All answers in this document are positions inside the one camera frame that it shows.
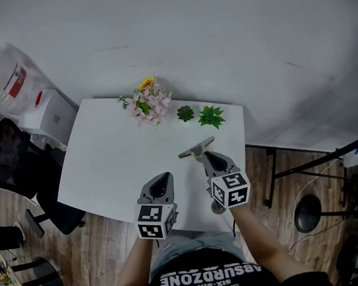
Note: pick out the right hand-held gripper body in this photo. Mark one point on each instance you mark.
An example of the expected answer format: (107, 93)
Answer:
(231, 189)

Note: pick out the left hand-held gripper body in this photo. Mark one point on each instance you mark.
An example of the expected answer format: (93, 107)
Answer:
(155, 214)

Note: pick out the grey metal squeegee object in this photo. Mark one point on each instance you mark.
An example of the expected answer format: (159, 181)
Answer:
(198, 148)

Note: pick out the person's right forearm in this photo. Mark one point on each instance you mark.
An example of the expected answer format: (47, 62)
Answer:
(262, 244)

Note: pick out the person's left forearm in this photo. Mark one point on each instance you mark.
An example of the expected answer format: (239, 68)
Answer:
(135, 267)

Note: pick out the person's grey shorts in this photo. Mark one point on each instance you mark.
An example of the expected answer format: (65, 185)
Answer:
(181, 245)

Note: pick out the white table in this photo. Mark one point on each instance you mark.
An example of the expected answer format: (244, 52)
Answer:
(112, 163)

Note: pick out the person's black printed t-shirt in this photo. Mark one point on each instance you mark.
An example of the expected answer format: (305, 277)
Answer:
(208, 261)

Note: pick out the bright green spiky plant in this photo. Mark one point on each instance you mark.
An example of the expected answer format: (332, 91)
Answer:
(211, 116)

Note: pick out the black round stool base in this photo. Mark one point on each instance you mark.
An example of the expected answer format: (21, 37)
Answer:
(308, 213)

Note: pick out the dark green succulent plant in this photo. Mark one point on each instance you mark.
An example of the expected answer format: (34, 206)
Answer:
(185, 113)

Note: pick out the pink artificial flower bouquet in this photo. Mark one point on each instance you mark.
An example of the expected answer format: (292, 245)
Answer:
(151, 107)

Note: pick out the black stool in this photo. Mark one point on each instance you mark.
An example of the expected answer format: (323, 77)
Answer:
(44, 271)

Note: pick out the white water dispenser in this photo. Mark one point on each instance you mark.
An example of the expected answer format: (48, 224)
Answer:
(52, 116)

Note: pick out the black office chair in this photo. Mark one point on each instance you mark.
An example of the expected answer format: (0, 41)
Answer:
(12, 160)

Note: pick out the clear large water bottle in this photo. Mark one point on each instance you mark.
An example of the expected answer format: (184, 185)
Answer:
(2, 80)

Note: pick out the black metal frame desk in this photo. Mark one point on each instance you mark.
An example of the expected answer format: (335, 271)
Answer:
(305, 167)

